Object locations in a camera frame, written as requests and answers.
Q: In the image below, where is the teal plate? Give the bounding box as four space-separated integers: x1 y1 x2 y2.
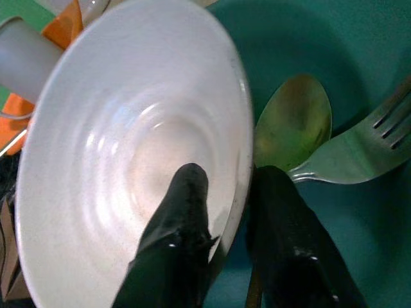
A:
203 0 411 308

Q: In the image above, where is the metal spoon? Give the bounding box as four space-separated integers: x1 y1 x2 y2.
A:
246 74 333 308

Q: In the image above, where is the white cup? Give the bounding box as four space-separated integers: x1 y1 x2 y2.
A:
0 16 64 103

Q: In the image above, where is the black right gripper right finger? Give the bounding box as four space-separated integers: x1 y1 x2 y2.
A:
245 165 367 308

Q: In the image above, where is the white ceramic bowl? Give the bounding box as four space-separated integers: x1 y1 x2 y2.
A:
15 0 255 308

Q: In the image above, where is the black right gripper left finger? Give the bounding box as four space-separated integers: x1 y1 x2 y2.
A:
112 162 220 308

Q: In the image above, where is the orange paper napkin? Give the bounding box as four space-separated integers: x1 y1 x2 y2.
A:
0 0 85 157

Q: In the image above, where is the metal fork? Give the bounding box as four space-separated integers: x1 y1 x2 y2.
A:
287 74 411 185

